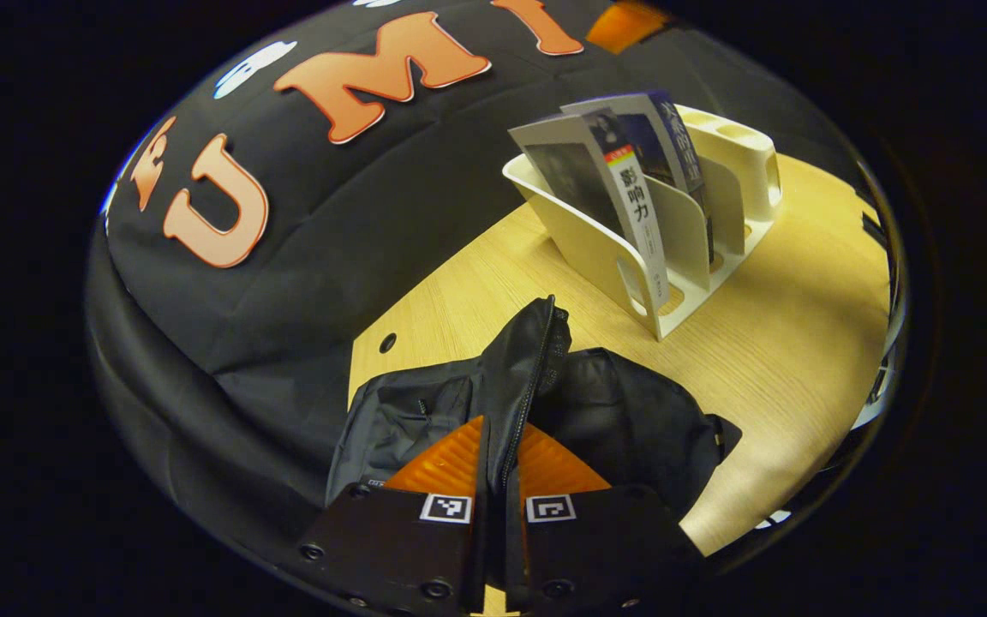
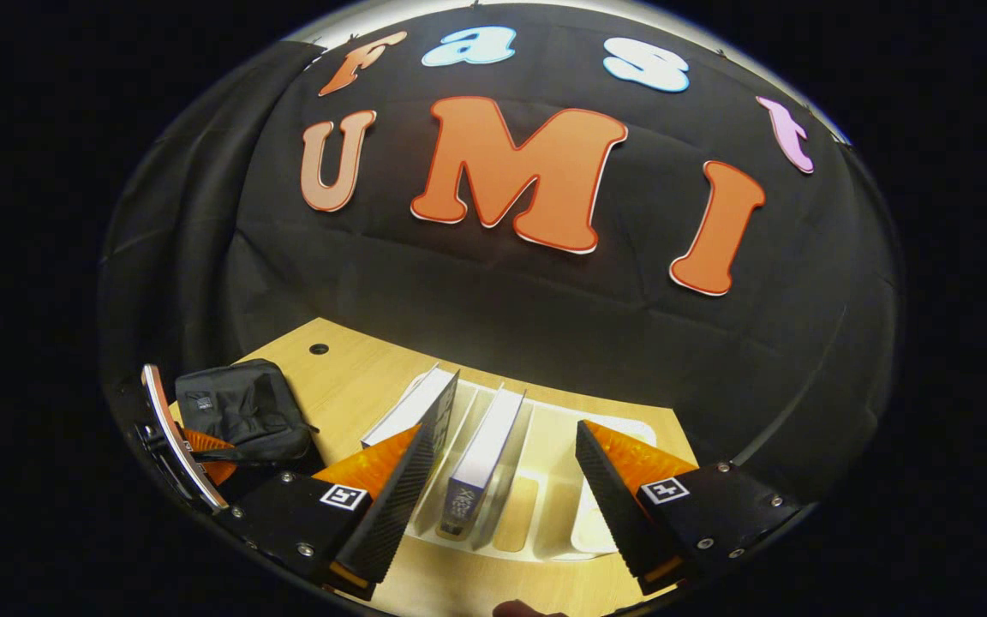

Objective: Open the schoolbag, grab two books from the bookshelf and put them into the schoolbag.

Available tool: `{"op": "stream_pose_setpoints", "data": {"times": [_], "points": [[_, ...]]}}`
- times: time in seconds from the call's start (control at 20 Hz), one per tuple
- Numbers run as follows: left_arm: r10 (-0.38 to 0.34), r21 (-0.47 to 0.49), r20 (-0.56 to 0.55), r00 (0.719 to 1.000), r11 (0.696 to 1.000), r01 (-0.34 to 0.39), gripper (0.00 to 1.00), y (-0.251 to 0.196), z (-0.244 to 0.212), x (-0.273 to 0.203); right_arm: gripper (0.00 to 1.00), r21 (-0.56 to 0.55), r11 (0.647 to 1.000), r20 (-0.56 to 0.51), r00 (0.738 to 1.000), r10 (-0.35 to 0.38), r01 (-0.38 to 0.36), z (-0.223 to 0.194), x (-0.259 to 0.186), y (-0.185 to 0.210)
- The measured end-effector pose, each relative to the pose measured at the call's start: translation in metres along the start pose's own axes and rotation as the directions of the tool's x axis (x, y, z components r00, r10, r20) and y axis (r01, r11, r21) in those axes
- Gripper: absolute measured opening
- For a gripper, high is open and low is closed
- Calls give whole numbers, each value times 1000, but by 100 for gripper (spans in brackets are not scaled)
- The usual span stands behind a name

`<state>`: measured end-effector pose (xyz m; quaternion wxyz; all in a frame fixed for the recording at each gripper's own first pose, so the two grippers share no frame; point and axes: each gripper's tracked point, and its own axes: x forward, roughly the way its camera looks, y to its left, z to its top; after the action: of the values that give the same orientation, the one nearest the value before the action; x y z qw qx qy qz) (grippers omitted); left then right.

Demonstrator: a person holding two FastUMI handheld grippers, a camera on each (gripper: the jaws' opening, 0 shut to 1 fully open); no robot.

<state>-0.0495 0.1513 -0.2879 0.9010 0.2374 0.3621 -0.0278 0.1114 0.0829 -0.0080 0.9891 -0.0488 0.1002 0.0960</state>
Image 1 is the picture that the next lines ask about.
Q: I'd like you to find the black schoolbag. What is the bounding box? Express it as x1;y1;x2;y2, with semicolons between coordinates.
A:
326;296;743;558

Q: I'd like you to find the blue cover book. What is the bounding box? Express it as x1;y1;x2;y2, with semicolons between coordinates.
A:
560;90;709;196

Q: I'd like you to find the grey cover book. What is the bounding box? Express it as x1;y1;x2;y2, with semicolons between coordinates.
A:
508;111;673;311

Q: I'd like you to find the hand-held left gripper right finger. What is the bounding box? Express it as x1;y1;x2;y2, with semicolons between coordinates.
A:
506;422;704;614

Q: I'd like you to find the white bookshelf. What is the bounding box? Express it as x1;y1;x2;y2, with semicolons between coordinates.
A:
502;105;783;342

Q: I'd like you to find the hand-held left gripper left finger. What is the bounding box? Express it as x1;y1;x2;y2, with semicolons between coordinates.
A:
298;416;488;614

